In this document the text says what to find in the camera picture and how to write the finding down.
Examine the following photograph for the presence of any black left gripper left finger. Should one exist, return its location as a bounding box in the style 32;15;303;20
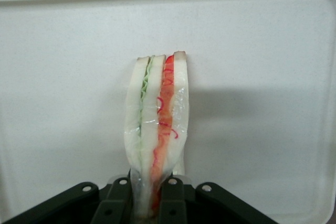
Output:
90;176;134;224

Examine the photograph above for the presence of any triangular sandwich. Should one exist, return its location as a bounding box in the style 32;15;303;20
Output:
123;50;190;224

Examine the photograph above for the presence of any cream plastic tray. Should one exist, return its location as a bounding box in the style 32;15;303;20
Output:
0;0;336;224

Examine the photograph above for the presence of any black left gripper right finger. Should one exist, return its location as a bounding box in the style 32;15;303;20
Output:
160;177;188;224

